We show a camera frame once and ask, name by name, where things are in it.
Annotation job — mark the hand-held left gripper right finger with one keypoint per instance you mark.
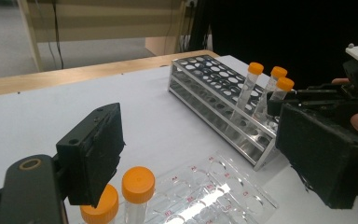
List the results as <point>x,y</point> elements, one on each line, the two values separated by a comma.
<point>320,155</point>

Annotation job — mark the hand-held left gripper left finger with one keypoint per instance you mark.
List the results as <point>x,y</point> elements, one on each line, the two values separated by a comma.
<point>93,155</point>

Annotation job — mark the orange capped clear test tube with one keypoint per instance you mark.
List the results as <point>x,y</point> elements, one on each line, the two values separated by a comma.
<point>138,185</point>
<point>285,84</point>
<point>278,72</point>
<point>101,207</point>
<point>256,68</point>

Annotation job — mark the metal test tube rack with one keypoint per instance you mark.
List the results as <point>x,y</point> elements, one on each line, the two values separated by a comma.
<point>217,102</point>

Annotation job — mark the clear plastic well plate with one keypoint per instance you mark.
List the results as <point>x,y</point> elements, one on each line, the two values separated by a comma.
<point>205,193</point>

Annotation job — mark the black curtain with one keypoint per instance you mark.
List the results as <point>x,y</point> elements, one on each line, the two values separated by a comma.
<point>276,31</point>

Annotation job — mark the wooden table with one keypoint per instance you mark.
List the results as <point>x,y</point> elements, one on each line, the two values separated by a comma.
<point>74,76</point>

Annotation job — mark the beige wooden cabinet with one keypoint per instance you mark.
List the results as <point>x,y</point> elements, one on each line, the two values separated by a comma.
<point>105,21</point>

